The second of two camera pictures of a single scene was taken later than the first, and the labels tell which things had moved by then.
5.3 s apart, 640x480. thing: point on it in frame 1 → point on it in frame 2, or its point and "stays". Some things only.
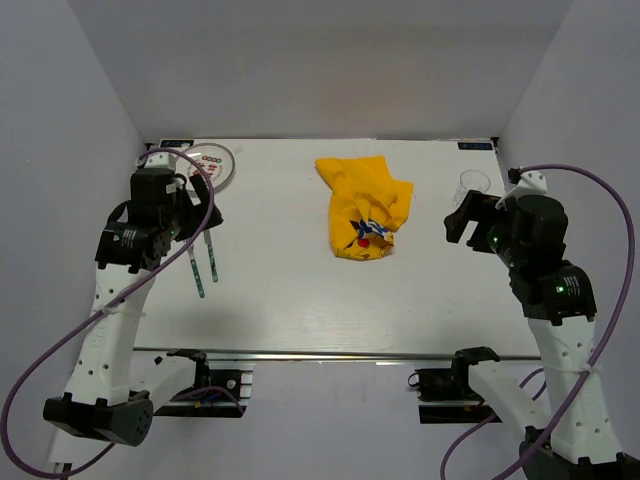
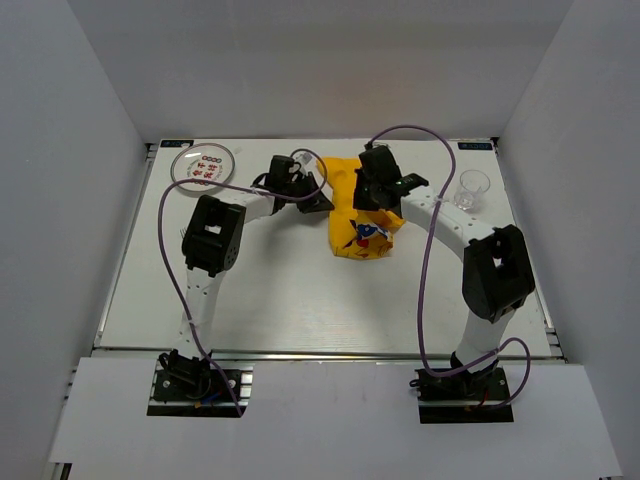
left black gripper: (202, 193) → (317, 203)
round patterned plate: (217, 162) stays
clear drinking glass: (470, 180) stays
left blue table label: (175, 143) stays
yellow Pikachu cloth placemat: (366, 206) stays
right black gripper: (456, 221) → (359, 202)
